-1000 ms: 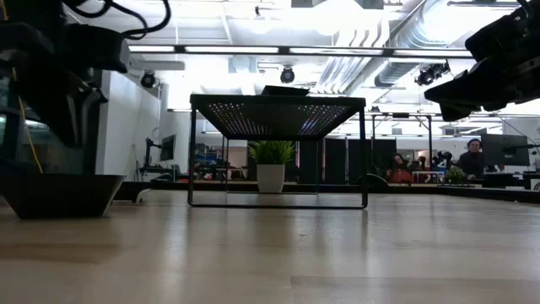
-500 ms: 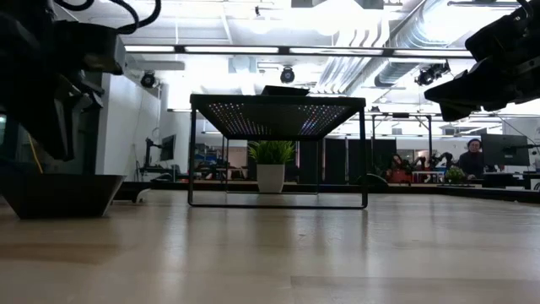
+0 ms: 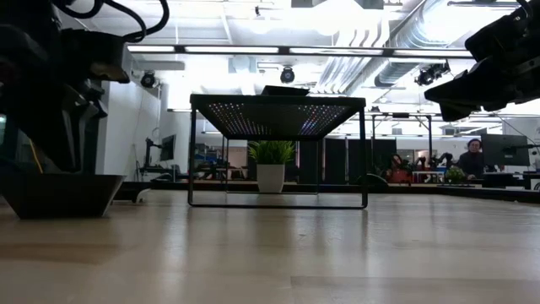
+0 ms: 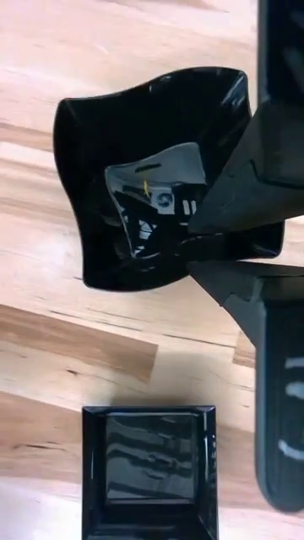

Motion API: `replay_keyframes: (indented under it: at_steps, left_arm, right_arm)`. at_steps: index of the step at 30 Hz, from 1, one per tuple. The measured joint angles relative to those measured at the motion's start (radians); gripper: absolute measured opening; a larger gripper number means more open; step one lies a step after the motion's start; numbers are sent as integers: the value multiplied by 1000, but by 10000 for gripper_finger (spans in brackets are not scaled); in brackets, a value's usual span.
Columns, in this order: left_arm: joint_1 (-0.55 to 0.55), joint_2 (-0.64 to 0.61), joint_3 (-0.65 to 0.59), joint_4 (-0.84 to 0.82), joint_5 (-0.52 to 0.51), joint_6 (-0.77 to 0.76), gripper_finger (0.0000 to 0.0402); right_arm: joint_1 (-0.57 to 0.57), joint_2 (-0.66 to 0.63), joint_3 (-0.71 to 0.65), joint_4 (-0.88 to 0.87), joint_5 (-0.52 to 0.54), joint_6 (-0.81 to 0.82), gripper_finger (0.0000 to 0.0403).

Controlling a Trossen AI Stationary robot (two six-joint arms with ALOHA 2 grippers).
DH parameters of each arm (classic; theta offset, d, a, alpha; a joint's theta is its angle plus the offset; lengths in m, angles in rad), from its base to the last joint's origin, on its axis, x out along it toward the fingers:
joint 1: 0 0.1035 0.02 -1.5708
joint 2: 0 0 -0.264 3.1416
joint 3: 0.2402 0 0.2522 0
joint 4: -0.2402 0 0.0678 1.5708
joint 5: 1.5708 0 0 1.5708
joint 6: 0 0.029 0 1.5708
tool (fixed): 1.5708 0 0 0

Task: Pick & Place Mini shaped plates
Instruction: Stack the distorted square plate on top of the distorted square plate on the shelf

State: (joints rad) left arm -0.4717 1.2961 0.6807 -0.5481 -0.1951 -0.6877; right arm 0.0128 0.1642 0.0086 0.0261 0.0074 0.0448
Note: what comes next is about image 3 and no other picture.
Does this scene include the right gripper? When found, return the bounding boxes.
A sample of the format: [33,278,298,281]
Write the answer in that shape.
[423,54,540,123]

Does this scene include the small green desk plant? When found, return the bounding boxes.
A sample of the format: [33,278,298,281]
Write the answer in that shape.
[445,166,465,183]

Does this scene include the black monitor stand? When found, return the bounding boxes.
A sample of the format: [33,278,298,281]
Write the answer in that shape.
[144,137,162,169]

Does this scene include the large black monitor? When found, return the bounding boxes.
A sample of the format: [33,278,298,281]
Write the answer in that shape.
[480,133,532,167]

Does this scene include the deep black square plate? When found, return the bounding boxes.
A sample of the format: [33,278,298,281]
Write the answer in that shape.
[0,173,127,220]

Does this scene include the black metal table frame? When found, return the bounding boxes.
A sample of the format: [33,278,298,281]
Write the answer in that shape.
[149,180,540,204]

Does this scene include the black ceiling spotlight cluster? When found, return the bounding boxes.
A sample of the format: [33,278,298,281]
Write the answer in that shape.
[414,60,451,87]

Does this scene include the black desk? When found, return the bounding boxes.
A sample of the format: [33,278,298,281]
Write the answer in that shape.
[480,171,540,190]

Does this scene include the small black monitor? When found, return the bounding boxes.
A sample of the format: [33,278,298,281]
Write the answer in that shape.
[159,133,176,162]

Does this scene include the green plant in white pot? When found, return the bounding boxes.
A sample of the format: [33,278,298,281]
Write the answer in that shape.
[247,138,296,194]

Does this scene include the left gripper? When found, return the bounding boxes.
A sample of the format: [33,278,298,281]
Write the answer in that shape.
[0,24,109,175]

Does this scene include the person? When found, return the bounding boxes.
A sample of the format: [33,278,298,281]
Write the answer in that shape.
[456,138,486,182]

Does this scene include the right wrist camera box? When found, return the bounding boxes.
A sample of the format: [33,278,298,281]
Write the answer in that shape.
[464,12,523,62]

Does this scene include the long overhead light bar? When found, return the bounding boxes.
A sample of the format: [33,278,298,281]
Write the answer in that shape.
[126,43,473,59]

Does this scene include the black metal gantry frame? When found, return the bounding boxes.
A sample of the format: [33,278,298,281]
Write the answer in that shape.
[370,111,435,174]

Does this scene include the black partition panels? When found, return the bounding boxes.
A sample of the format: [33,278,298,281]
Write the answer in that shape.
[298,138,397,185]

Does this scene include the black perforated metal shelf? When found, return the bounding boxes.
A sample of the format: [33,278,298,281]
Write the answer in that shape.
[187,93,368,210]

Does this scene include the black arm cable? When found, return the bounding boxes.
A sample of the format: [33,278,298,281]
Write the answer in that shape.
[52,0,170,44]

